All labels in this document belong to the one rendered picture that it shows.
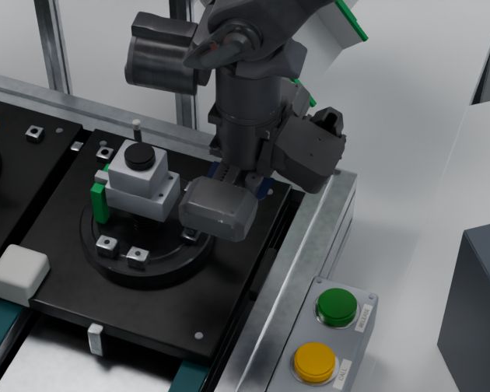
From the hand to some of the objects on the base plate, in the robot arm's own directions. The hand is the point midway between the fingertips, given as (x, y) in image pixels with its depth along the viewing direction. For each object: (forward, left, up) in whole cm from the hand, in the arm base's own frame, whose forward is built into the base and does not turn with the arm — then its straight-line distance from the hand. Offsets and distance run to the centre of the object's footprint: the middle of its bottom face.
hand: (246, 188), depth 108 cm
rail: (-24, +14, -23) cm, 36 cm away
